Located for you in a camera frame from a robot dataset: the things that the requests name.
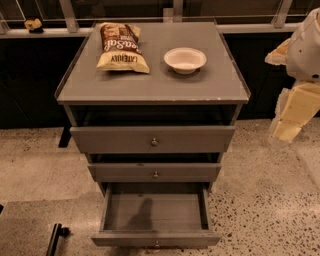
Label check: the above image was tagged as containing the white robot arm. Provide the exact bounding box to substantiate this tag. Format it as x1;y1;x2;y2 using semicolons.
265;8;320;143

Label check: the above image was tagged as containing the metal window railing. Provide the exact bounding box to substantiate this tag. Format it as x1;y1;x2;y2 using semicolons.
0;0;320;38

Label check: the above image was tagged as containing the grey middle drawer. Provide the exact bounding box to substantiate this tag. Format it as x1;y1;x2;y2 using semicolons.
88;163;221;182

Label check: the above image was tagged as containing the white paper bowl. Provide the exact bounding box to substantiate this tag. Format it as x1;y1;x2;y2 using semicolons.
164;47;207;75

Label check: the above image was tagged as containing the brown chip bag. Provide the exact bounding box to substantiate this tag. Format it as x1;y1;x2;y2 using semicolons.
97;22;150;74

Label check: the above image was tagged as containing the black floor stand bar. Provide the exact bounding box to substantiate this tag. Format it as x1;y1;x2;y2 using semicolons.
46;223;70;256

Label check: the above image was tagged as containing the grey top drawer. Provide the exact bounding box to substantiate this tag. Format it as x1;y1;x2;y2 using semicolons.
70;126;235;153

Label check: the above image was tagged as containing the grey bottom drawer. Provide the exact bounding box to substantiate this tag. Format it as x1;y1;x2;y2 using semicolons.
92;183;220;248

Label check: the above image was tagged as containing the grey drawer cabinet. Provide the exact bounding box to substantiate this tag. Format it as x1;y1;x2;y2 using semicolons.
56;22;250;190

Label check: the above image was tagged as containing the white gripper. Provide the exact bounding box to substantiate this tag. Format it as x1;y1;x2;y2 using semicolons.
270;81;320;143

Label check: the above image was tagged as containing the small yellow black object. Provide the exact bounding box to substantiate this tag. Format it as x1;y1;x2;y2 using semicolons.
24;18;43;33

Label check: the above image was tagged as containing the grey drawer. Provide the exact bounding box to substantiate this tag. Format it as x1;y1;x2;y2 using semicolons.
92;183;220;248
88;163;221;182
70;126;235;153

